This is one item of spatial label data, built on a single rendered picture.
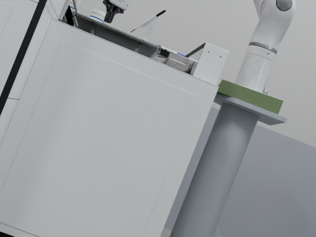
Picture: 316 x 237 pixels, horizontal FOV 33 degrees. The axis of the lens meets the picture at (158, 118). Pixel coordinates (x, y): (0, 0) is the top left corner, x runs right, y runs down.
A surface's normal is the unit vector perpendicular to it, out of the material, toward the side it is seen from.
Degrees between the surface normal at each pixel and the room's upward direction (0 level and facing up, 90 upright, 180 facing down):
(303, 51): 90
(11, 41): 90
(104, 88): 90
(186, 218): 90
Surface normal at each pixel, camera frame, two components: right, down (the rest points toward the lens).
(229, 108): -0.54, -0.24
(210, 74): 0.11, 0.01
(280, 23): -0.04, 0.62
